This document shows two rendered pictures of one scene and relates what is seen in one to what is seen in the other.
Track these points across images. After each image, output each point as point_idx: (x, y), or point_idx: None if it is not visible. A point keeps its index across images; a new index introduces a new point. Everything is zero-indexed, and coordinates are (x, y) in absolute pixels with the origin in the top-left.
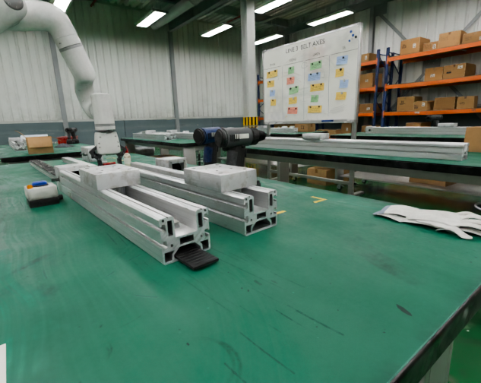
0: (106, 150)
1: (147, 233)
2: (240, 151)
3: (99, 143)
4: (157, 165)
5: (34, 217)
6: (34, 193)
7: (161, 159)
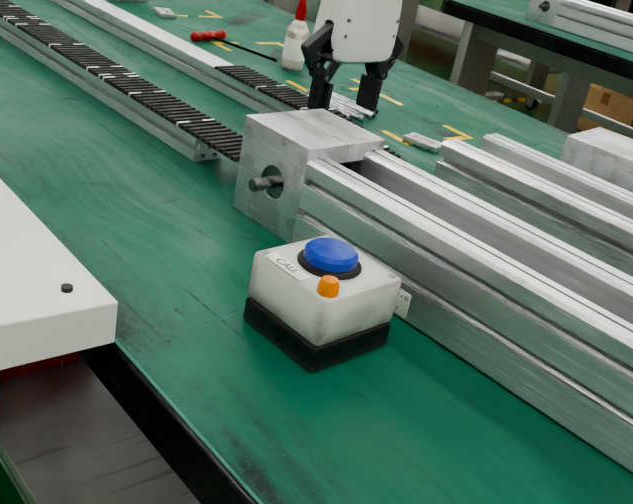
0: (359, 48)
1: None
2: None
3: (351, 20)
4: (571, 163)
5: (438, 485)
6: (341, 315)
7: (607, 153)
